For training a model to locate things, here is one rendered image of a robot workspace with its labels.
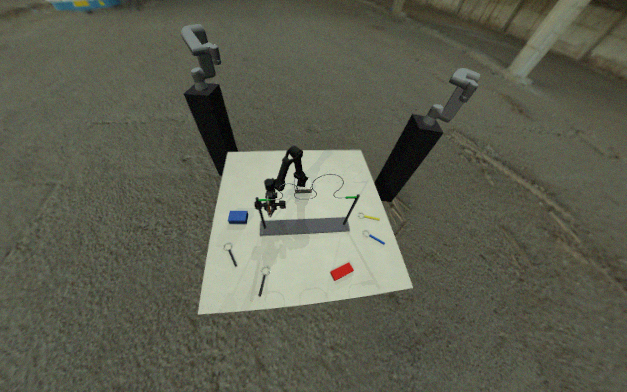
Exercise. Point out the red flat bar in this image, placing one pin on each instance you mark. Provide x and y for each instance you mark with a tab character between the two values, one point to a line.
342	271

